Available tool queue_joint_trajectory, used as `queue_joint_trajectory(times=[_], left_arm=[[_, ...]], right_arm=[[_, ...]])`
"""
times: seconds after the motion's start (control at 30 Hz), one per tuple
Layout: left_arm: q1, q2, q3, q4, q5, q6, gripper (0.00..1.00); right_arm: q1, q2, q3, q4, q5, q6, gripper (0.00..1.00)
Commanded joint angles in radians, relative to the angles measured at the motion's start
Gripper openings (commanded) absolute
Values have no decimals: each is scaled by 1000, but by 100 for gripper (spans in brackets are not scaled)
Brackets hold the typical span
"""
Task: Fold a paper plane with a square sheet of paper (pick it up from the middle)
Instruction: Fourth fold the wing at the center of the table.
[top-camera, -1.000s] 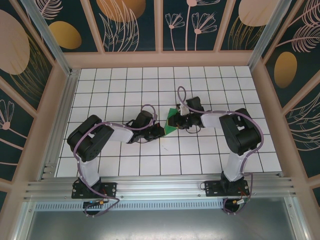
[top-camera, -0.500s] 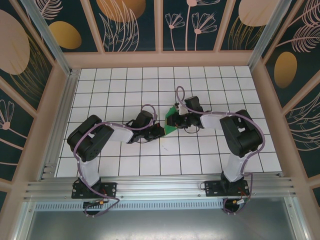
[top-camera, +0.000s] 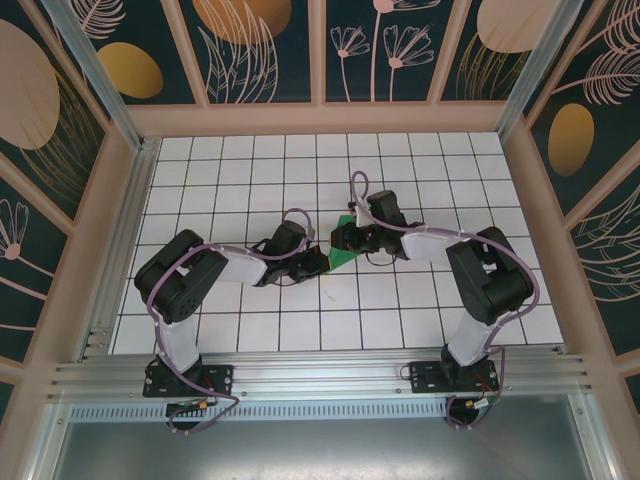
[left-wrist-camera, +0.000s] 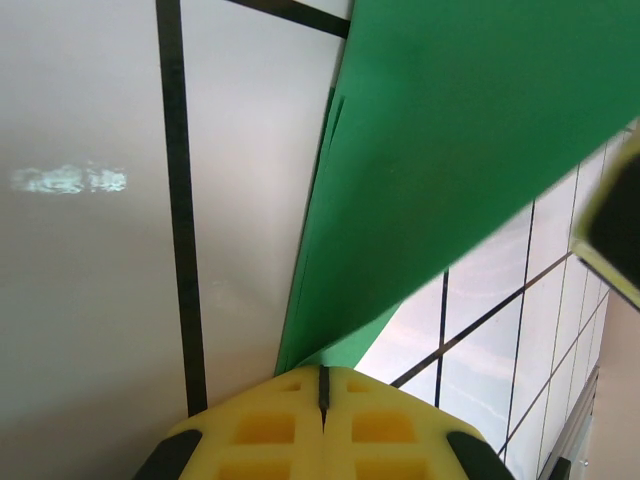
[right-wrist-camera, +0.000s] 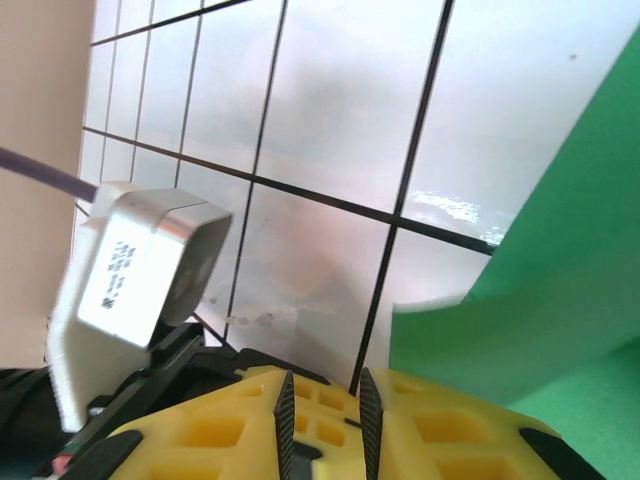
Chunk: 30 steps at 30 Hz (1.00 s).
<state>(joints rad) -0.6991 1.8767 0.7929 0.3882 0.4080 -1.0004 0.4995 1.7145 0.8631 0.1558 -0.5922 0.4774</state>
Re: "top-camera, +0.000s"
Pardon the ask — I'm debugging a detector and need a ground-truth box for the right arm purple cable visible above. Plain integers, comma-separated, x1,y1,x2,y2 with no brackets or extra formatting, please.
349,171,543,432

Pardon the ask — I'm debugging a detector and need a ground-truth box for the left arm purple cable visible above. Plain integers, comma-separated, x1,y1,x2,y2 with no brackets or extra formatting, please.
147,207,315,436

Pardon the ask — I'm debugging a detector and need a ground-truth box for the slotted metal cable tray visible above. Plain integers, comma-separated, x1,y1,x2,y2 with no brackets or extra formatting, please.
69,403,451,424

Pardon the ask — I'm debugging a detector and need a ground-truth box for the aluminium frame post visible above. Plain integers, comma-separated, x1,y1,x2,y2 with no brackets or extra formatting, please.
497,0,572,147
39,0,147,147

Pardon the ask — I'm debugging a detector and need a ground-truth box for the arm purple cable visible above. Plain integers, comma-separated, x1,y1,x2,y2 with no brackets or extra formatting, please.
349,171,543,432
147,207,315,436

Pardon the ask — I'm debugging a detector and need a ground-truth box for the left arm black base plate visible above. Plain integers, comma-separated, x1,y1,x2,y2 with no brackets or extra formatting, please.
143,364,236,399

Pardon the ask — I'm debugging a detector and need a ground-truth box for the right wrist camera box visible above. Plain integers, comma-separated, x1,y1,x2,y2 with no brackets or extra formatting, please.
353,197,374,227

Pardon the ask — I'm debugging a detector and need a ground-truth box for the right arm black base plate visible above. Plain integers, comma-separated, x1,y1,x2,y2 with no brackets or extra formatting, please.
408,360,501,394

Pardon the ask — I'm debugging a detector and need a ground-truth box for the green paper sheet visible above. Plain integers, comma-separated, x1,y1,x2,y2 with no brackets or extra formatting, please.
324,213,362,274

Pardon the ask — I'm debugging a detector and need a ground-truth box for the short aluminium side rail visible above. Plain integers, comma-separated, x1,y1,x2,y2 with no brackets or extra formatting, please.
74,138,161,362

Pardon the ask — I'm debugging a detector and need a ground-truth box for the galvanised metal sheet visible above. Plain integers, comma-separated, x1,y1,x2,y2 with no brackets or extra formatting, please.
29,394,631,480

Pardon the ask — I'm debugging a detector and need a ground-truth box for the long aluminium mounting rail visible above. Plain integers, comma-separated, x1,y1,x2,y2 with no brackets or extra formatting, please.
47,352,601,401

